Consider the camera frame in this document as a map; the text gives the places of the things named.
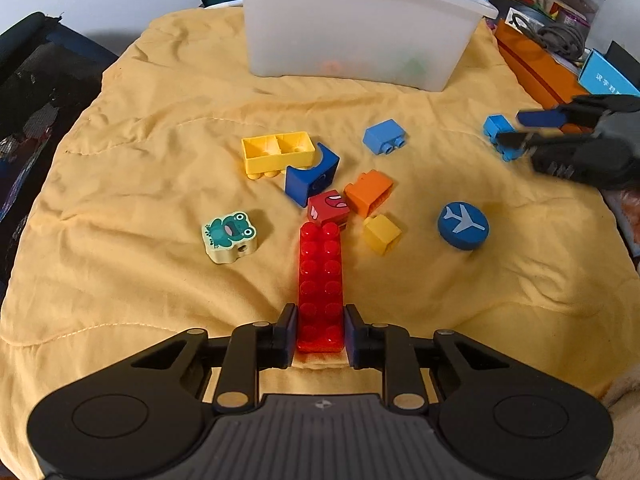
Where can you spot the dark blue arch block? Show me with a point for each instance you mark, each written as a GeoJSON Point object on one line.
{"type": "Point", "coordinates": [302, 182]}

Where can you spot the light blue toy brick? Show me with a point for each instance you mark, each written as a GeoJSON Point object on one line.
{"type": "Point", "coordinates": [495, 127]}

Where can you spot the blue box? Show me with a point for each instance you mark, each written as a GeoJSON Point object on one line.
{"type": "Point", "coordinates": [605, 72]}

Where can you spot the blue round airplane disc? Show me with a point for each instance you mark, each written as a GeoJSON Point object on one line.
{"type": "Point", "coordinates": [462, 220]}

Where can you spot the orange toy brick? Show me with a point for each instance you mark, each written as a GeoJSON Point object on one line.
{"type": "Point", "coordinates": [367, 192]}

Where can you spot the red long toy brick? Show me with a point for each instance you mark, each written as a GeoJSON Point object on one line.
{"type": "Point", "coordinates": [320, 285]}

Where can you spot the orange box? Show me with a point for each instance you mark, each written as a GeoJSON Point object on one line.
{"type": "Point", "coordinates": [540, 70]}

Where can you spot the small yellow toy brick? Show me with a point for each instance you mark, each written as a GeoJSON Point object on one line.
{"type": "Point", "coordinates": [382, 235]}

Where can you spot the small blue toy brick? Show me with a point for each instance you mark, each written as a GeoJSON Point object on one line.
{"type": "Point", "coordinates": [382, 135]}

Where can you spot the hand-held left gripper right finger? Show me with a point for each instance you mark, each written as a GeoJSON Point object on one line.
{"type": "Point", "coordinates": [352, 336]}

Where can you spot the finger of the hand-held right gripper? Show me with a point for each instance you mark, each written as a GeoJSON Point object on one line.
{"type": "Point", "coordinates": [520, 139]}
{"type": "Point", "coordinates": [540, 118]}

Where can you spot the red printed cube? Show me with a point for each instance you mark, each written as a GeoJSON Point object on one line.
{"type": "Point", "coordinates": [325, 210]}

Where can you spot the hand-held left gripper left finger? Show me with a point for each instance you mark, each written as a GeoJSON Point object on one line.
{"type": "Point", "coordinates": [287, 331]}

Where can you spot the cream frog block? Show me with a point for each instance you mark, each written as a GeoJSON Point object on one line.
{"type": "Point", "coordinates": [227, 230]}

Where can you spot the large yellow toy brick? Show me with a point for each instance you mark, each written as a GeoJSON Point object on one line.
{"type": "Point", "coordinates": [265, 157]}

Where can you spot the white plastic bin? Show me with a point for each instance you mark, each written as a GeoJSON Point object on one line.
{"type": "Point", "coordinates": [325, 25]}

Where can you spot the yellow cloth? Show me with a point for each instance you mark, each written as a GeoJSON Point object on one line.
{"type": "Point", "coordinates": [150, 285]}

